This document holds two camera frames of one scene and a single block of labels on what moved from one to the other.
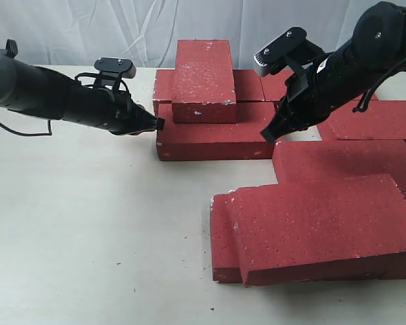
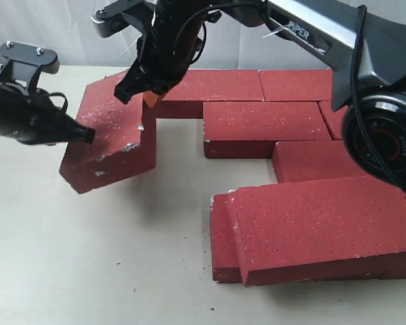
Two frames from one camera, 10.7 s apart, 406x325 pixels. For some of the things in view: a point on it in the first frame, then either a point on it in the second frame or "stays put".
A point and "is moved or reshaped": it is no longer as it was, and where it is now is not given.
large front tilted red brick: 352,229 stays put
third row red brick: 302,161 stays put
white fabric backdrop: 77,32 stays put
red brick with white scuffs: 203,87 to 124,144
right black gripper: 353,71 to 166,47
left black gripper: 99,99 to 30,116
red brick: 214,141 is moved or reshaped
